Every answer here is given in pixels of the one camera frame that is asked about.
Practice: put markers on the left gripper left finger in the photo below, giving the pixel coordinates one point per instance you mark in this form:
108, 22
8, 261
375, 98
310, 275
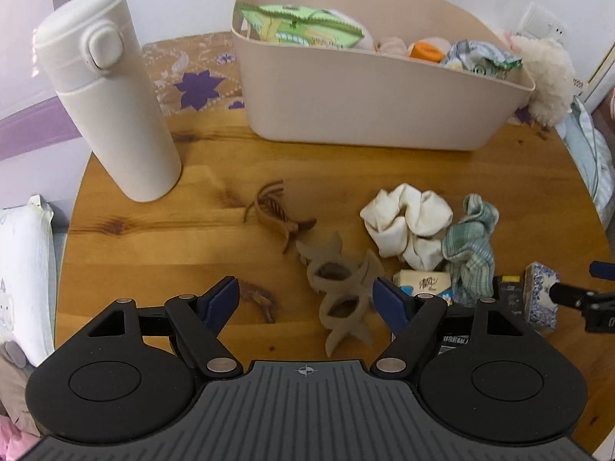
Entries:
197, 321

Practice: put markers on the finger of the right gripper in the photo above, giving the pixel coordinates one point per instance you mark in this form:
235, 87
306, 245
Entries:
602, 270
580, 299

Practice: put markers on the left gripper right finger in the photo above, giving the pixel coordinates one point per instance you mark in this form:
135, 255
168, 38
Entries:
416, 324

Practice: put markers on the cartoon tissue pack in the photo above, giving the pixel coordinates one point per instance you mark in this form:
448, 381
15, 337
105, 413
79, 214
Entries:
418, 282

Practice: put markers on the long black box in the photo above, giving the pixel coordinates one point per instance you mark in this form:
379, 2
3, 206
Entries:
456, 333

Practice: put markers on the small black card box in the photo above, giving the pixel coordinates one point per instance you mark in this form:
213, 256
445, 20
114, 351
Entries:
509, 290

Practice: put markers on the taupe large hair claw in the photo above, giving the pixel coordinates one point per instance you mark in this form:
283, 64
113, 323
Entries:
345, 286

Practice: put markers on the green plaid scrunchie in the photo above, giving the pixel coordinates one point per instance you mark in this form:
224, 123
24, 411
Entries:
468, 252

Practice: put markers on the cream satin scrunchie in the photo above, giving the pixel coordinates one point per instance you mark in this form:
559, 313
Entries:
408, 224

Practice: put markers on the brown thin hair claw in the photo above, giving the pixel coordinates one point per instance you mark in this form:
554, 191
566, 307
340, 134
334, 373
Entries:
271, 212

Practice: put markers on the orange plastic container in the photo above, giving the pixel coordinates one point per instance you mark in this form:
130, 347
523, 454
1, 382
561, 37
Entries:
425, 51

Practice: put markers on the white green snack bag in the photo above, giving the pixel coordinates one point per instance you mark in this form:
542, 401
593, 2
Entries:
481, 58

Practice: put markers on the pink sock ball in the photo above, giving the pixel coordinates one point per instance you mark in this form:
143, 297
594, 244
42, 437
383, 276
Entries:
394, 46

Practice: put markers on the light striped clothes pile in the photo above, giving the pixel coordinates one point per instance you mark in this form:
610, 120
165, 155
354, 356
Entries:
592, 156

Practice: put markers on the white elephant pillow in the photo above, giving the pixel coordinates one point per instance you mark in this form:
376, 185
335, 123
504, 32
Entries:
28, 279

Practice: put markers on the grey plush toy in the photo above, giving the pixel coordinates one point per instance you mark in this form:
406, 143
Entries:
15, 373

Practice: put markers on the white fluffy plush dog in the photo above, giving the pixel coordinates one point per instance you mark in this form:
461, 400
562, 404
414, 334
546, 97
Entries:
550, 66

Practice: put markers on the floral brown table mat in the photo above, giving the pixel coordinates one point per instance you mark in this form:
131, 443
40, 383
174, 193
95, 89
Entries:
195, 73

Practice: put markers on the beige plastic storage bin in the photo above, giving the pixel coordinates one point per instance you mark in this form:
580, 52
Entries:
354, 97

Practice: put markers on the white thermos bottle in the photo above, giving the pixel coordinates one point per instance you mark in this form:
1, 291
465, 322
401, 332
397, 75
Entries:
89, 51

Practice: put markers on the white wall socket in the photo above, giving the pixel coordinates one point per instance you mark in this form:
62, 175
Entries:
538, 22

